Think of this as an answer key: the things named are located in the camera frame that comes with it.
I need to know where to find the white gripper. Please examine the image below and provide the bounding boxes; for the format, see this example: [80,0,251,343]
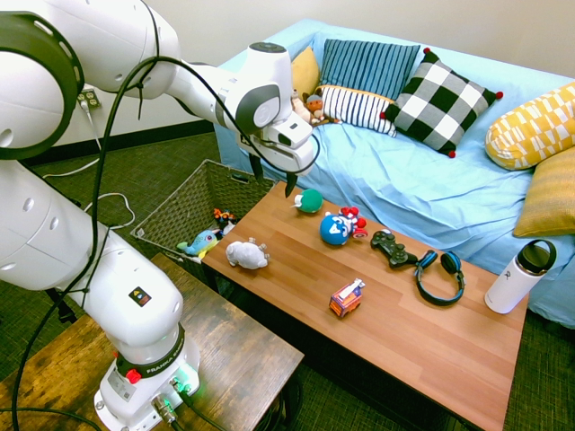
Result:
[239,132,316,199]

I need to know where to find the orange purple toy car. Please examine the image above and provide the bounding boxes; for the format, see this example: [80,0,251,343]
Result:
[328,277,366,319]

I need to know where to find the dark woven basket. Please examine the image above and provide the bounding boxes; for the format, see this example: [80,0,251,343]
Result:
[129,159,278,273]

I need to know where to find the green round plush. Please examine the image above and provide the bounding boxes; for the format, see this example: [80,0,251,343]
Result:
[292,188,324,215]

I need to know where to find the cream ferret plush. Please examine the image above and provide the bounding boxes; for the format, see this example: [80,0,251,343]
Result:
[289,88,313,125]

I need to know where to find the brown doll plush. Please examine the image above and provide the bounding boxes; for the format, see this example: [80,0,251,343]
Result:
[304,92,341,127]

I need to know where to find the blue round hero plush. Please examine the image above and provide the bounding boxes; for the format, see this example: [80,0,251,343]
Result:
[319,213,354,247]

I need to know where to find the white sheep plush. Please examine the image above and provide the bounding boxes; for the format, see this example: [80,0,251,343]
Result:
[225,238,271,271]

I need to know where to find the blue narwhal plush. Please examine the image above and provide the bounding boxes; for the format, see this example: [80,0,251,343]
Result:
[176,228,223,259]

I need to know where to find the white navy striped pillow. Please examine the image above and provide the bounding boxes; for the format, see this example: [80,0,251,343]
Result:
[314,84,399,138]

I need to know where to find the plain yellow pillow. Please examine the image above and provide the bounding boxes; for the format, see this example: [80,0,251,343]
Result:
[290,46,322,98]

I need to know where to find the light blue covered sofa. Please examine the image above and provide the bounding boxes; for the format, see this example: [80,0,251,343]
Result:
[214,18,575,330]

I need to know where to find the black game controller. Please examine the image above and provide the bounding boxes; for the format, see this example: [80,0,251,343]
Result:
[369,228,420,270]

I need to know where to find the blue striped pillow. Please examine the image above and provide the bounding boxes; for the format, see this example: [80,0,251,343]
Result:
[317,38,422,102]

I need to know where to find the black white checkered pillow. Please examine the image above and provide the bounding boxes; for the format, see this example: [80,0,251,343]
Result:
[380,47,505,159]

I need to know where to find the wooden coffee table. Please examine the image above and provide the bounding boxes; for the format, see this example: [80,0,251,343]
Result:
[200,180,530,431]

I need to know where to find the dark rustic wooden stand table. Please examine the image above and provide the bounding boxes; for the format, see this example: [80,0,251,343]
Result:
[0,251,305,431]

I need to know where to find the blue black headphones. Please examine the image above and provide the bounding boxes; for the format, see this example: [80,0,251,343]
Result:
[413,250,467,307]

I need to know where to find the black tripod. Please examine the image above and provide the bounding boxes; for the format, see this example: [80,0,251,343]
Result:
[43,287,79,325]

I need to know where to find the white water bottle black lid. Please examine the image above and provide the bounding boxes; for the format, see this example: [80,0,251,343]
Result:
[483,239,558,315]

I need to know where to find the yellow white patterned pillow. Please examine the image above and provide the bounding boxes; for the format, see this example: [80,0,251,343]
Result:
[484,80,575,172]

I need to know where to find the mustard ribbed pillow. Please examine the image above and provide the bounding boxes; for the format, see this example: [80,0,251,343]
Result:
[512,146,575,239]

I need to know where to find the white power cord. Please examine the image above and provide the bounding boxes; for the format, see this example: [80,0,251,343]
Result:
[42,99,137,231]

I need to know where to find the long black arm cable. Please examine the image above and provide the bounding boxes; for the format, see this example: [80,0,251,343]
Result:
[8,0,322,431]

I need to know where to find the wall power outlet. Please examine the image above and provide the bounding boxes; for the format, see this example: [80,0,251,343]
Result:
[76,89,102,110]

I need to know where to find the black base connector cable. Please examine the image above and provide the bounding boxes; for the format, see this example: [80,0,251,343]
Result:
[152,380,228,431]

